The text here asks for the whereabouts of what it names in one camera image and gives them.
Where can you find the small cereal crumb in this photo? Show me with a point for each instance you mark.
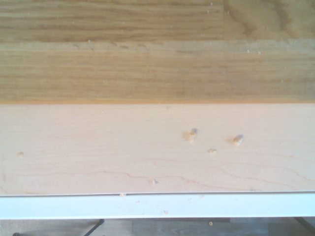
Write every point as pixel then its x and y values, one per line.
pixel 154 182
pixel 122 195
pixel 211 150
pixel 20 154

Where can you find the large cereal crumb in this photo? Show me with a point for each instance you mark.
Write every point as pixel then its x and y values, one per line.
pixel 237 140
pixel 190 135

